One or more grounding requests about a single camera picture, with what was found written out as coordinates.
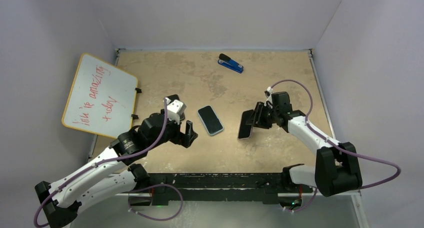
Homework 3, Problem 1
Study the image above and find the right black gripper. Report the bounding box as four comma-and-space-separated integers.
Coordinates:
246, 102, 279, 130

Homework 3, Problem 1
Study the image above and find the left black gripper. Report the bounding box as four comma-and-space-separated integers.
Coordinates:
148, 114, 197, 150

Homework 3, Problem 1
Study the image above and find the clear magsafe phone case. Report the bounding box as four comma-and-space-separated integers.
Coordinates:
237, 109, 256, 141

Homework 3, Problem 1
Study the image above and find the light blue phone case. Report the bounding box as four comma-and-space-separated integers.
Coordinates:
197, 105, 225, 137

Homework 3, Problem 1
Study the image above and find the black phone case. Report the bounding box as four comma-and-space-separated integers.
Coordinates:
167, 94, 185, 120

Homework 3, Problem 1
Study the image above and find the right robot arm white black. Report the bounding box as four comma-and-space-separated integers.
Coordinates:
238, 92, 363, 197

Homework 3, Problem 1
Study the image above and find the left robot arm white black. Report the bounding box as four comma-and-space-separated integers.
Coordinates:
33, 110, 198, 228

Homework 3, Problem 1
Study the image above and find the blue black stapler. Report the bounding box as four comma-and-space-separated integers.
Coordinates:
218, 53, 244, 73

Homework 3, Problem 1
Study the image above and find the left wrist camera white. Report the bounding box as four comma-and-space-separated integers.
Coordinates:
165, 97, 187, 124

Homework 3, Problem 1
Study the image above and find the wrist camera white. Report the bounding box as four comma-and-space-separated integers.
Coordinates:
165, 97, 187, 124
264, 86, 273, 109

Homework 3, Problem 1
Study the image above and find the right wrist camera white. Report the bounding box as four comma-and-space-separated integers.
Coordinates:
264, 86, 273, 109

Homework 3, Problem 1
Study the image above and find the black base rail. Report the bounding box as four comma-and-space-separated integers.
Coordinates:
130, 173, 313, 206

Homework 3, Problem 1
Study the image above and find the whiteboard with yellow frame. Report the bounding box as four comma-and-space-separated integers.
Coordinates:
61, 53, 139, 138

